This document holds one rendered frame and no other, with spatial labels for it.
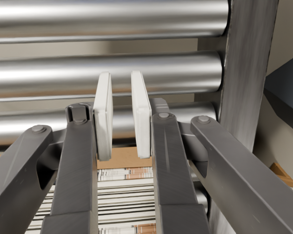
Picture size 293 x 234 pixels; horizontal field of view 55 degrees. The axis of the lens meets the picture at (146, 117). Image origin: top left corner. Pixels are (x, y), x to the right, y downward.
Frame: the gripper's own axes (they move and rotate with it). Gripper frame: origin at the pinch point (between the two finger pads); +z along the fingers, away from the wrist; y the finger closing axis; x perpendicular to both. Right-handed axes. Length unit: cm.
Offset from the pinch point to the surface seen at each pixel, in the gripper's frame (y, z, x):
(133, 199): 0.5, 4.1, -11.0
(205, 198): 10.8, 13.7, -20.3
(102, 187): -2.5, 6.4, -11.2
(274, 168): 71, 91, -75
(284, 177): 70, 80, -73
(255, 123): 15.9, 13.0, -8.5
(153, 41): 12, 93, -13
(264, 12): 14.9, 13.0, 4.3
